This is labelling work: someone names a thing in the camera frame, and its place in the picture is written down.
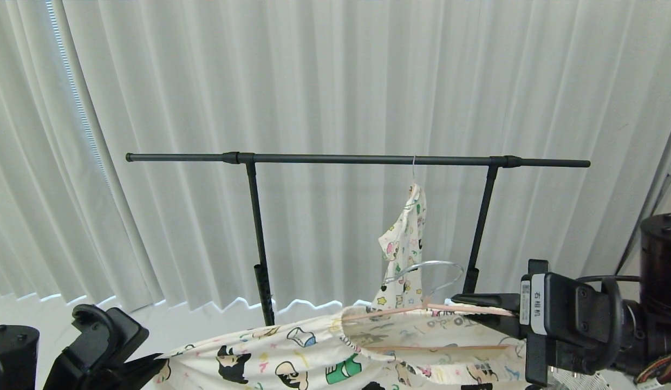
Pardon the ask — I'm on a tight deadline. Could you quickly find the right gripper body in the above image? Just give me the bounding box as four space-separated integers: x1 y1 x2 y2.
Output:
519 259 624 388

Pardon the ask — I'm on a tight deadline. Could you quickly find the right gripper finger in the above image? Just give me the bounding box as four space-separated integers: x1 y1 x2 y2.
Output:
451 292 523 310
466 313 528 341

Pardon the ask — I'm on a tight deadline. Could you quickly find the cream printed garment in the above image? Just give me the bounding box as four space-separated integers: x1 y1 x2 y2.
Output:
371 183 427 310
151 304 531 390

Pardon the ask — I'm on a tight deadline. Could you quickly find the white laundry basket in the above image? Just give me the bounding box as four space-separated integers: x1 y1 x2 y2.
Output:
549 366 611 390

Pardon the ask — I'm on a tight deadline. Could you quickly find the black clothes rack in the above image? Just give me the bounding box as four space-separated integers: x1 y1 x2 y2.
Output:
126 152 591 327

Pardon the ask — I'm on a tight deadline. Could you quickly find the white curtain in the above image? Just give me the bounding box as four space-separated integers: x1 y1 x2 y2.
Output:
0 0 671 315

